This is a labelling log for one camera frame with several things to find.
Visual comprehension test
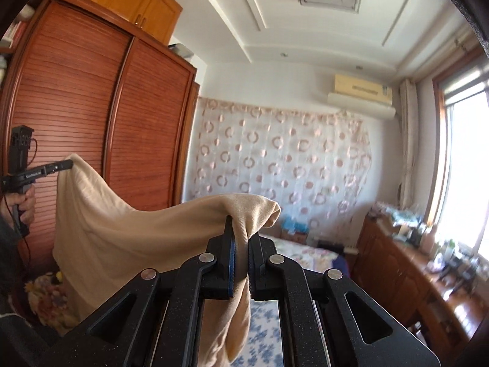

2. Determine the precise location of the long low wooden cabinet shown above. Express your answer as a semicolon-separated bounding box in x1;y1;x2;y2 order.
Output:
351;214;489;352

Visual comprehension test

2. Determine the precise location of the wall air conditioner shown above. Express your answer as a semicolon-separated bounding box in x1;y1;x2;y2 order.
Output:
326;73;397;120

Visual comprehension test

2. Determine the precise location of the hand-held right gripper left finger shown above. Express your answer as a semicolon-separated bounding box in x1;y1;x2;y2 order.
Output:
42;215;239;367

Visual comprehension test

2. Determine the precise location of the pink floral quilt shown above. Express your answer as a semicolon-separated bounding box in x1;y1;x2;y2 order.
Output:
273;237;344;276

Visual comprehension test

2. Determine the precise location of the bookshelf with books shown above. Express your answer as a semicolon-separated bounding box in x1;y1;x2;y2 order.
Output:
0;2;31;69

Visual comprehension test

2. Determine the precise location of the beige printed t-shirt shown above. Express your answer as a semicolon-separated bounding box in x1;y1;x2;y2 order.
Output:
53;154;281;364

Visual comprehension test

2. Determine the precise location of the wooden-framed window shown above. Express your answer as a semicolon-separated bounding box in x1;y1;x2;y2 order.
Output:
432;46;489;261

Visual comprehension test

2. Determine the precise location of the cream patterned window curtain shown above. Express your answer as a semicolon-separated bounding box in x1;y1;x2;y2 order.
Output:
399;78;421;215

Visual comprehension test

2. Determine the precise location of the blue plastic bag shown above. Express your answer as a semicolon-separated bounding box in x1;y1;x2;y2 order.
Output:
283;217;308;234

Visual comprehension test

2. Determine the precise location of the circle-patterned sheer curtain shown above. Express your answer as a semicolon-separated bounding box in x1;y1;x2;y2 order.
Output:
183;97;373;238

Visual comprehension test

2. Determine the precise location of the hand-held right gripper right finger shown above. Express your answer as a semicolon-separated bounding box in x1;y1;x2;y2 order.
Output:
246;233;440;367

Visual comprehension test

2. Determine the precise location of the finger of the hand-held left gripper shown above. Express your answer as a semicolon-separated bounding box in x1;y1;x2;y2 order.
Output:
45;159;74;176

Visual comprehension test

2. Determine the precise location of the person's left hand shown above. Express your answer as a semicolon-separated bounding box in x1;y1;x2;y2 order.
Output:
5;187;37;225

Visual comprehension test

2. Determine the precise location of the open cluttered cardboard box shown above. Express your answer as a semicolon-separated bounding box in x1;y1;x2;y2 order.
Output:
382;206;421;238

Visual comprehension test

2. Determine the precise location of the black gadget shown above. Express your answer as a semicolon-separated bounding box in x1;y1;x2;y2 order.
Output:
451;256;482;280

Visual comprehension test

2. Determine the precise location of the grey white box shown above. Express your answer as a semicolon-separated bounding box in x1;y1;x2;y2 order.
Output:
168;42;193;60

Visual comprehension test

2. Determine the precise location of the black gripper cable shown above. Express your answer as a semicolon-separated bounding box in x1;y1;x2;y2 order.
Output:
15;137;39;255

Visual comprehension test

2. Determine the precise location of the wooden slatted wardrobe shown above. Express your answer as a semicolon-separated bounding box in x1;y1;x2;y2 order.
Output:
0;0;201;276

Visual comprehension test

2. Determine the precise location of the wooden overhead cabinet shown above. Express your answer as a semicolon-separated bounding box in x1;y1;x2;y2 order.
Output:
50;0;183;46

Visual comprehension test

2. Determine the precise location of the pale pink thermos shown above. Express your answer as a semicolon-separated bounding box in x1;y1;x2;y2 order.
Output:
420;225;436;255

